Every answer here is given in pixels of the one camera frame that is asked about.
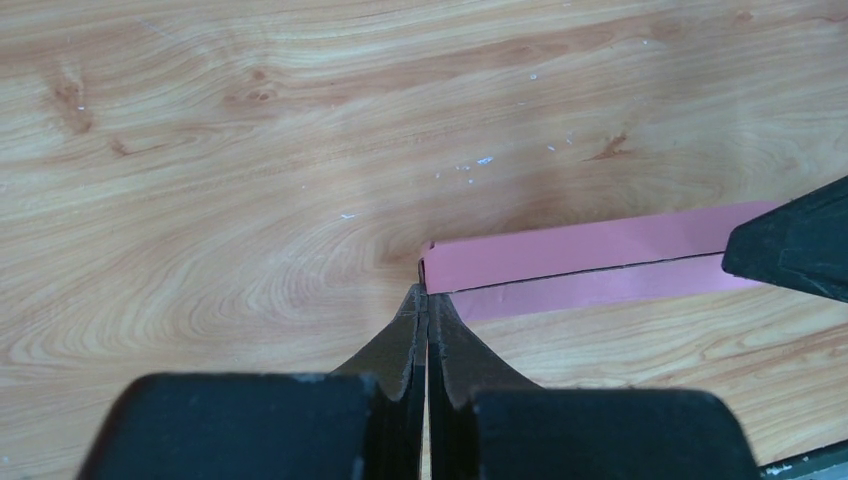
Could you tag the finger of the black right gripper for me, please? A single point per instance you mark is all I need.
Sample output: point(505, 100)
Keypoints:
point(801, 245)

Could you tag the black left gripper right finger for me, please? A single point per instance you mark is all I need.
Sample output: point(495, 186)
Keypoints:
point(488, 421)

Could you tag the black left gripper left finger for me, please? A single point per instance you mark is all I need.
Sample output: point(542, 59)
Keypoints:
point(362, 420)

